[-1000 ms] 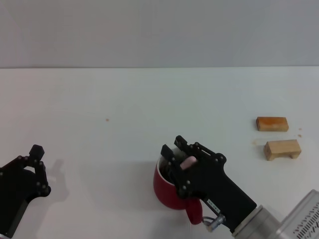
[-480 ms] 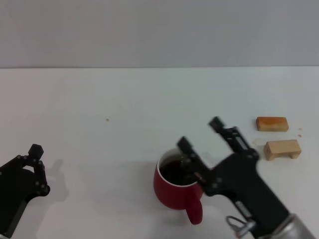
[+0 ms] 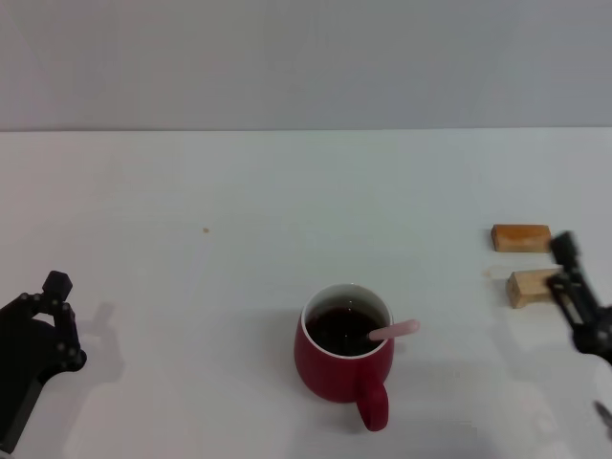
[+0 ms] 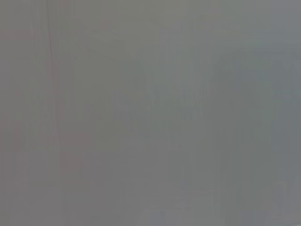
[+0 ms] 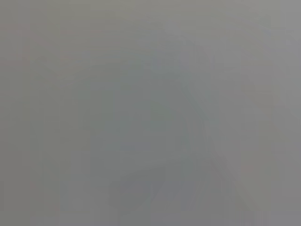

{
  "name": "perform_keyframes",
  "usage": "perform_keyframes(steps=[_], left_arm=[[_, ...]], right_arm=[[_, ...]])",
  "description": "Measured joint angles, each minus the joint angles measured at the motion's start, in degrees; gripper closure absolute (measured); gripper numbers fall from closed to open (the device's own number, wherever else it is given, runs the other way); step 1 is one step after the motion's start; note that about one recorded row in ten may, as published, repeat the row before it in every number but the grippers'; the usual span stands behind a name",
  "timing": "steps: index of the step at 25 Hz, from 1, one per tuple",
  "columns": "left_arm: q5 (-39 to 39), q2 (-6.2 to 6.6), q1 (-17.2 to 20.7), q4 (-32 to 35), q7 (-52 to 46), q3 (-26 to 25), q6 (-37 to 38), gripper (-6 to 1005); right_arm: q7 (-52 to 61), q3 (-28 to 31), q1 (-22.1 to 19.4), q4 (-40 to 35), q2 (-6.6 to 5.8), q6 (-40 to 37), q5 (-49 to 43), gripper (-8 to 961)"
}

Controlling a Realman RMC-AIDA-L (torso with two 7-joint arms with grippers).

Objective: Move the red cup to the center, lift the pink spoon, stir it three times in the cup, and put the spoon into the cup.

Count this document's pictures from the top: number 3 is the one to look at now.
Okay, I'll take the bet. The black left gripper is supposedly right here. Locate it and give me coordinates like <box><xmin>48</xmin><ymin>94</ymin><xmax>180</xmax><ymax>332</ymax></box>
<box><xmin>0</xmin><ymin>270</ymin><xmax>88</xmax><ymax>455</ymax></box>

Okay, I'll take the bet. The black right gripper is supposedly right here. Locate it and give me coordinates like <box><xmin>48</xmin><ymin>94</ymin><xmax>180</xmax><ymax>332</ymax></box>
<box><xmin>546</xmin><ymin>230</ymin><xmax>612</xmax><ymax>367</ymax></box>

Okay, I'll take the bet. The pink handled metal spoon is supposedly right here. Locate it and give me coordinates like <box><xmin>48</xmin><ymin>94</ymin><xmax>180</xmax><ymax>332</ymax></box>
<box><xmin>366</xmin><ymin>318</ymin><xmax>422</xmax><ymax>343</ymax></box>

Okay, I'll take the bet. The dark coffee liquid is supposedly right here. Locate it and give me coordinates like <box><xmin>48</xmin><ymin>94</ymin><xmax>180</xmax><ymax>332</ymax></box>
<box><xmin>304</xmin><ymin>305</ymin><xmax>389</xmax><ymax>358</ymax></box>

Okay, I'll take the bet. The red ceramic cup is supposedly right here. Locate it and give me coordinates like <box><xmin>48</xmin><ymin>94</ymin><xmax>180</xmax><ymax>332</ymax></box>
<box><xmin>293</xmin><ymin>282</ymin><xmax>396</xmax><ymax>433</ymax></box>

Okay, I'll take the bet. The light wooden block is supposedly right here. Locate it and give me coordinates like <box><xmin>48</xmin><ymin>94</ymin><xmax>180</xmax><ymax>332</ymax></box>
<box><xmin>506</xmin><ymin>267</ymin><xmax>565</xmax><ymax>311</ymax></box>

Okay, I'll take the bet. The orange stained wooden block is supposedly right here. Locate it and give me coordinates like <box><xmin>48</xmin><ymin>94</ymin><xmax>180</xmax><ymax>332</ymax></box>
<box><xmin>491</xmin><ymin>224</ymin><xmax>554</xmax><ymax>253</ymax></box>

